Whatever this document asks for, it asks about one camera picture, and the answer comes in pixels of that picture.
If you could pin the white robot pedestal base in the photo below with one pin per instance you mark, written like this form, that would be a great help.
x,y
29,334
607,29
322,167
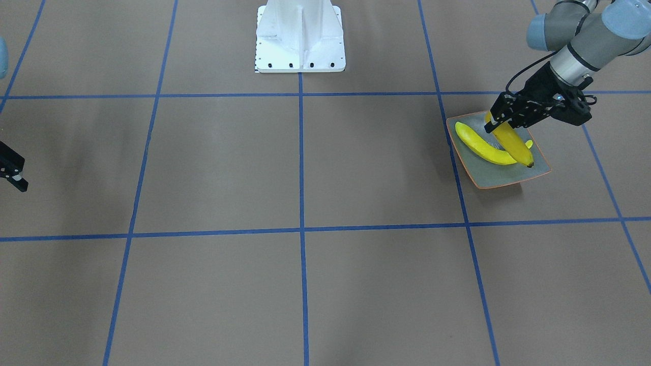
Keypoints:
x,y
299,37

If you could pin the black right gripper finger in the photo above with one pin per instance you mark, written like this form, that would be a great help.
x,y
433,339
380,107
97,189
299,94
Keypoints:
x,y
12,165

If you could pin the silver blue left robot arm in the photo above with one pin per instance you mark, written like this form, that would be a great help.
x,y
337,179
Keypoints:
x,y
579,43

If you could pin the grey square plate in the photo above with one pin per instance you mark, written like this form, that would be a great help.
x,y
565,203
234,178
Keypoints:
x,y
485,175

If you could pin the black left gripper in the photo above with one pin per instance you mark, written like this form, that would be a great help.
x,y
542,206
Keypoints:
x,y
542,81

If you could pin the yellow banana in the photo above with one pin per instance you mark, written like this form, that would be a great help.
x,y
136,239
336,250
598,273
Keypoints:
x,y
515,146
482,148

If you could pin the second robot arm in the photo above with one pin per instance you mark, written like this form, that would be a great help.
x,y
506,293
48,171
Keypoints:
x,y
4,65

